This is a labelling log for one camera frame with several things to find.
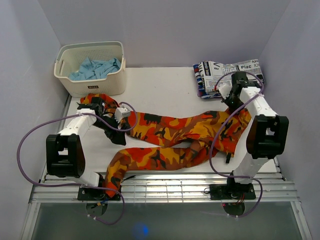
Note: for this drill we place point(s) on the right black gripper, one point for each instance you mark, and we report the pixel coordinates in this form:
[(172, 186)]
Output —
[(226, 101)]

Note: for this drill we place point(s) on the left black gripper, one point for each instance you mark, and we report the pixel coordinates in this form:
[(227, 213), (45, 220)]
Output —
[(116, 137)]

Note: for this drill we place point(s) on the orange camouflage trousers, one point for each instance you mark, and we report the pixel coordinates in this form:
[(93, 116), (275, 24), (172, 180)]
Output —
[(179, 143)]

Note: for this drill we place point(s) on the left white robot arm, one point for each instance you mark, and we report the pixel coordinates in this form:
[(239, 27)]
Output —
[(65, 157)]

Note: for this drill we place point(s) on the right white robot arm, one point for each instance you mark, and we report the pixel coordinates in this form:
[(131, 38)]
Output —
[(266, 138)]

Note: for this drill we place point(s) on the newspaper print folded trousers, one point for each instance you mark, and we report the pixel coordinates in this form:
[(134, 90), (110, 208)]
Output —
[(211, 71)]

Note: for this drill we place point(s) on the blue patterned folded trousers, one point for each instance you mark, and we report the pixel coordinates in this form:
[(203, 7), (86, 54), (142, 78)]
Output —
[(201, 84)]

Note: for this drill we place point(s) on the purple folded trousers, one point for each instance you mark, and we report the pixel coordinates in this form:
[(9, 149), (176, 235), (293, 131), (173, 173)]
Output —
[(200, 92)]

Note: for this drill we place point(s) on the light blue cloth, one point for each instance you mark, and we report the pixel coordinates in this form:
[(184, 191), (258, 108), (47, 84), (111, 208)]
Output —
[(95, 69)]

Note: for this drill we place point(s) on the white perforated plastic basket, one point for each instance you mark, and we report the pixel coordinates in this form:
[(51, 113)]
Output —
[(70, 58)]

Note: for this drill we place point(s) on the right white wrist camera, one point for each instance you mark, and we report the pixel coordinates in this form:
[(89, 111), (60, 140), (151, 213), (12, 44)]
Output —
[(224, 89)]

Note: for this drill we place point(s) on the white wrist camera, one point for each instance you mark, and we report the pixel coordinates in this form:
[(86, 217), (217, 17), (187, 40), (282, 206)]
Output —
[(224, 89), (121, 116)]

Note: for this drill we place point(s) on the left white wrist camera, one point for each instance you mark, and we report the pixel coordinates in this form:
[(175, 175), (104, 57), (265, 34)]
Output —
[(121, 116)]

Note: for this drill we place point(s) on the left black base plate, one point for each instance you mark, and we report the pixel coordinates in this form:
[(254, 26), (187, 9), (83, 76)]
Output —
[(90, 194)]

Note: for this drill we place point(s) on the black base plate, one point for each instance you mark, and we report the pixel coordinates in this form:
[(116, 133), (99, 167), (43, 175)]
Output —
[(217, 191), (90, 194)]

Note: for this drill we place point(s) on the aluminium rail frame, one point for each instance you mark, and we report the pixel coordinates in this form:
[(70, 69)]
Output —
[(165, 188)]

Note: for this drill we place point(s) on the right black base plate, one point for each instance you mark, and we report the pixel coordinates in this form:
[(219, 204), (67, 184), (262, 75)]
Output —
[(217, 191)]

